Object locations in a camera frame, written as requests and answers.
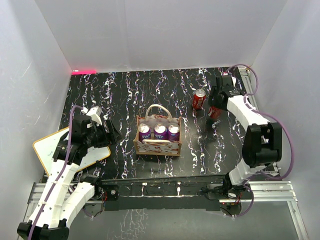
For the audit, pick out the yellow-framed whiteboard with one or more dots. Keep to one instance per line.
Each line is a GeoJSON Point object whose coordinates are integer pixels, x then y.
{"type": "Point", "coordinates": [45, 147]}

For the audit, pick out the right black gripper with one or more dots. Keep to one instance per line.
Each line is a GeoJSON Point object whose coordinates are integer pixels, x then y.
{"type": "Point", "coordinates": [212, 100]}

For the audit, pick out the aluminium frame rail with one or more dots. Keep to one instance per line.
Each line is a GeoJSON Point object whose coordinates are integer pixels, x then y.
{"type": "Point", "coordinates": [246, 185]}

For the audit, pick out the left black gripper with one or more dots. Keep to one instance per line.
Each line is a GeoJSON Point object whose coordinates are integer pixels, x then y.
{"type": "Point", "coordinates": [111, 137]}

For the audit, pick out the purple fanta can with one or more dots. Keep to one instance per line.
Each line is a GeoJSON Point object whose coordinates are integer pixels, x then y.
{"type": "Point", "coordinates": [160, 132]}
{"type": "Point", "coordinates": [173, 132]}
{"type": "Point", "coordinates": [144, 132]}

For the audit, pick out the purple Fanta can left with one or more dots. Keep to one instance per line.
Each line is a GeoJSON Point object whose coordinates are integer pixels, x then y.
{"type": "Point", "coordinates": [144, 132]}

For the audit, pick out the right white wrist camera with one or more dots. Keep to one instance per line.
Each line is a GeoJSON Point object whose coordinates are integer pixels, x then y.
{"type": "Point", "coordinates": [228, 79]}

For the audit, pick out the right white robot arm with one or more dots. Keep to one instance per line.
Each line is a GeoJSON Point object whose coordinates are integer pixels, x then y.
{"type": "Point", "coordinates": [262, 144]}

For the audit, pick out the pink tape strip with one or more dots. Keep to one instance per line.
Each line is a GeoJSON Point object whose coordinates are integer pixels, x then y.
{"type": "Point", "coordinates": [83, 72]}

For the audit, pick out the red Coca-Cola can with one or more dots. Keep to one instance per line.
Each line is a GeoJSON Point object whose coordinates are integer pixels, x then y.
{"type": "Point", "coordinates": [214, 112]}
{"type": "Point", "coordinates": [199, 97]}

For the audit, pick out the burlap canvas tote bag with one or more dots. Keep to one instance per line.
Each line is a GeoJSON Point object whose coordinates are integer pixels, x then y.
{"type": "Point", "coordinates": [153, 146]}

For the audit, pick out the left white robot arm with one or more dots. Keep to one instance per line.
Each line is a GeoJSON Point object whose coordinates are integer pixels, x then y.
{"type": "Point", "coordinates": [55, 211]}

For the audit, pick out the purple Fanta can middle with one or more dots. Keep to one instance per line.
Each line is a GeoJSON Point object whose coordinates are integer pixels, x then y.
{"type": "Point", "coordinates": [160, 132]}

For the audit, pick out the purple Fanta can right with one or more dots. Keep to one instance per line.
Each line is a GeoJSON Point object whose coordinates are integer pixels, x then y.
{"type": "Point", "coordinates": [173, 132]}

